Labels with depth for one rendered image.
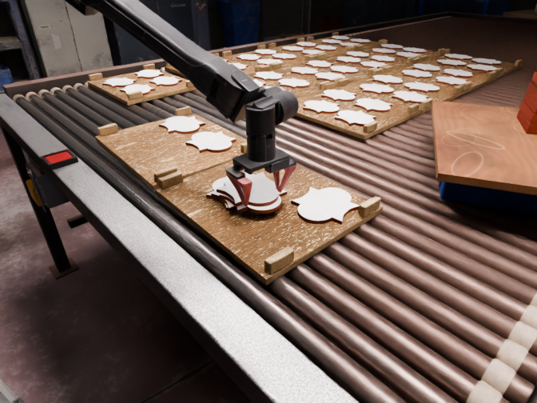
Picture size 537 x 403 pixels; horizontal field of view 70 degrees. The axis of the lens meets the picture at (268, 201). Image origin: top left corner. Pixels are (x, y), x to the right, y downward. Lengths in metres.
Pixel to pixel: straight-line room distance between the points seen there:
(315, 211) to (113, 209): 0.46
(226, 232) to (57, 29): 4.86
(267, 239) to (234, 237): 0.07
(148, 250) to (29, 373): 1.21
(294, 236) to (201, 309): 0.24
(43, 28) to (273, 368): 5.15
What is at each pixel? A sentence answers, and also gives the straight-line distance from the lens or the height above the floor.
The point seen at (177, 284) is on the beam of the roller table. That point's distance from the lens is 0.71.
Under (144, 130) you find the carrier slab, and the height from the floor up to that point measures 0.94.
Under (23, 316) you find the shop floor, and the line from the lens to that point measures 2.18.
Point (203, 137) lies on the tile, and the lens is 1.20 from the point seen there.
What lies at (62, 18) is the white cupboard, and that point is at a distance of 5.49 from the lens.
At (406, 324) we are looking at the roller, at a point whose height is 0.91.
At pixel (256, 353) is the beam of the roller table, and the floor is 0.92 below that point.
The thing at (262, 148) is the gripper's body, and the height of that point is 1.10.
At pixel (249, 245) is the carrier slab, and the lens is 0.74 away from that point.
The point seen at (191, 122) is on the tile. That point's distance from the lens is 1.32.
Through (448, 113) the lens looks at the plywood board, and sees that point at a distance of 1.21.
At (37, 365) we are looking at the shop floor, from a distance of 1.95.
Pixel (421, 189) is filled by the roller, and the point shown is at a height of 0.92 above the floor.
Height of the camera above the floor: 1.40
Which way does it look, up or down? 32 degrees down
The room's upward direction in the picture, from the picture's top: straight up
